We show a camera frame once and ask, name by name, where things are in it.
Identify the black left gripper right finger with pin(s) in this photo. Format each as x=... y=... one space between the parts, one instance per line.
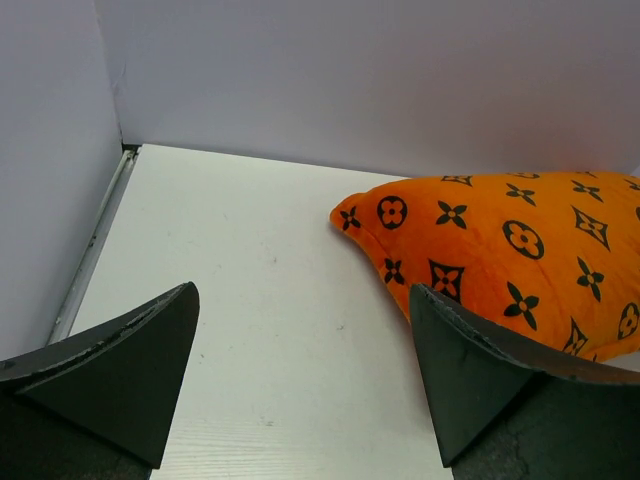
x=506 y=407

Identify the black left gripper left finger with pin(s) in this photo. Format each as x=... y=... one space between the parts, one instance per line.
x=100 y=403

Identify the aluminium table edge rail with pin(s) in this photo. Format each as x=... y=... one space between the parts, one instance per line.
x=70 y=306

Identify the orange patterned pillowcase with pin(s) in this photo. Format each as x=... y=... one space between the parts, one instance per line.
x=552 y=256

